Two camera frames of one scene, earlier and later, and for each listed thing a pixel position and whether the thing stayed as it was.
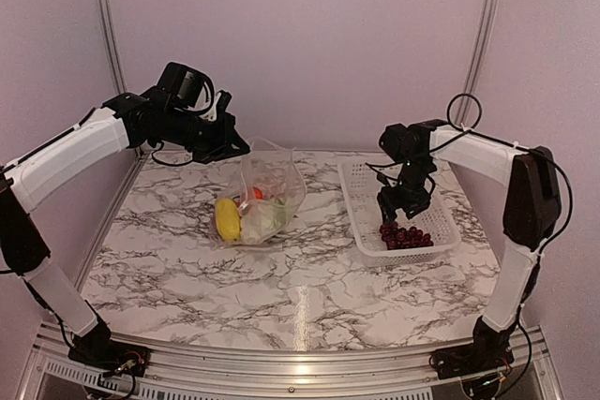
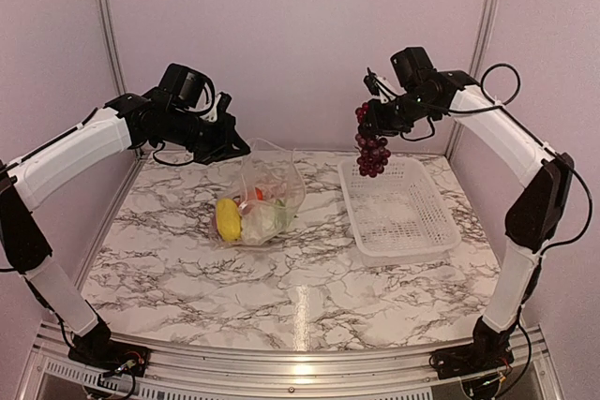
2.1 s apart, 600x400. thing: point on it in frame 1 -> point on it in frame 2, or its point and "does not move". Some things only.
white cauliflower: [260, 220] does not move
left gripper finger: [228, 143] does not move
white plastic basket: [360, 185] does not move
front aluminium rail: [394, 374] does not move
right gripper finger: [389, 200] -> [372, 120]
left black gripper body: [193, 134] does not move
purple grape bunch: [397, 238] -> [374, 152]
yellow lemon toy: [228, 219] does not move
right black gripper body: [413, 178] -> [397, 119]
